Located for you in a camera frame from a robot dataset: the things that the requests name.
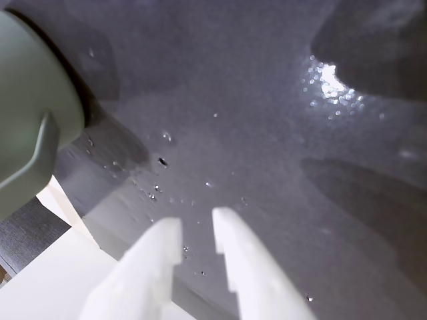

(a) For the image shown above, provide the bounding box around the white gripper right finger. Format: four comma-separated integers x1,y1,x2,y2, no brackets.
212,207,316,320

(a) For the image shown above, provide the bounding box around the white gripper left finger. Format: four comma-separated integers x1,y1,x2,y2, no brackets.
78,216,183,320

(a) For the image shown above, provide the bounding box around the pale green steel-rimmed cup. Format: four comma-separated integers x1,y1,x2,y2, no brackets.
0,9,88,221

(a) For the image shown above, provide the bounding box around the dark grey table mat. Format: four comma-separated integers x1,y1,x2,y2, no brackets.
0,0,427,320

